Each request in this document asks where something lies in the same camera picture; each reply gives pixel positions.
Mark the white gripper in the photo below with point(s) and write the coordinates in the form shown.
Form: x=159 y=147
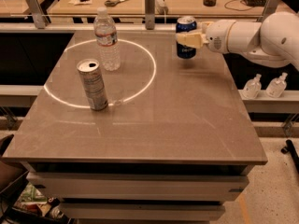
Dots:
x=219 y=35

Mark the blue pepsi can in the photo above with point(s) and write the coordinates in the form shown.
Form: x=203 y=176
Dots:
x=185 y=24

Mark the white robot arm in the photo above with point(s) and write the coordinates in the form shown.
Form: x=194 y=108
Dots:
x=273 y=42

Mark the silver energy drink can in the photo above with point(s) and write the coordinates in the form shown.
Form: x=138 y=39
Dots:
x=91 y=78

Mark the white power strip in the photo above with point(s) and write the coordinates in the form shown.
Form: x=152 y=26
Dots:
x=161 y=7

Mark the clear sanitizer bottle left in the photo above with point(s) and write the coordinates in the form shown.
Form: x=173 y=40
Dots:
x=252 y=87

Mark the clear sanitizer bottle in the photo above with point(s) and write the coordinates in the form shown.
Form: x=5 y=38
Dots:
x=277 y=86
x=252 y=87

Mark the clear sanitizer bottle right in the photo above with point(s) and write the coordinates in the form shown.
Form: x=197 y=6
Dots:
x=277 y=86

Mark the clear plastic water bottle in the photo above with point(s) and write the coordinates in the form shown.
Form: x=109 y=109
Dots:
x=107 y=39

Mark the black chair base leg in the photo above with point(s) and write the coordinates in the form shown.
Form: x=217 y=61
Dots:
x=290 y=148

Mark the upper cabinet drawer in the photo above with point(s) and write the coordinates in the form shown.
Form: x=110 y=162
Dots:
x=215 y=188

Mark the cabinet drawer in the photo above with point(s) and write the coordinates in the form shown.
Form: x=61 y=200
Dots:
x=215 y=188
x=150 y=212

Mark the lower cabinet drawer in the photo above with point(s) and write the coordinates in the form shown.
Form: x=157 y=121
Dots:
x=150 y=212

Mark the bin with colourful packages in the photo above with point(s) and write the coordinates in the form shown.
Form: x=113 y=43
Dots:
x=33 y=201

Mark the metal post middle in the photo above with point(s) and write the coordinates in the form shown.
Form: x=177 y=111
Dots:
x=150 y=14

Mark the metal post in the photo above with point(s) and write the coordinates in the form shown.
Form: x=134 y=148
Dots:
x=150 y=14
x=40 y=21
x=269 y=8

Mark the metal post right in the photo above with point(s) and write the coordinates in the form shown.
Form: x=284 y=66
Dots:
x=269 y=8

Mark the scissors with black handles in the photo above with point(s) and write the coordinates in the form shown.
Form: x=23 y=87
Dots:
x=113 y=3

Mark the metal post left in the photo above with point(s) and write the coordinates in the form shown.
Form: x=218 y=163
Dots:
x=40 y=21

